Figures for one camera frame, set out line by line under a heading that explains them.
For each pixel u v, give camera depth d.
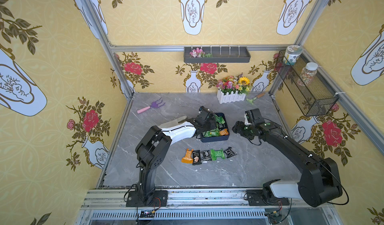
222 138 0.95
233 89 1.06
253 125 0.65
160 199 0.73
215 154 0.88
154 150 0.50
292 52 0.84
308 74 0.72
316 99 0.80
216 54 0.91
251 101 1.16
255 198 0.73
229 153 0.88
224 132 0.97
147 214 0.73
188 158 0.87
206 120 0.74
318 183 0.41
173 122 1.04
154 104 1.15
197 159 0.86
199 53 0.88
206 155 0.87
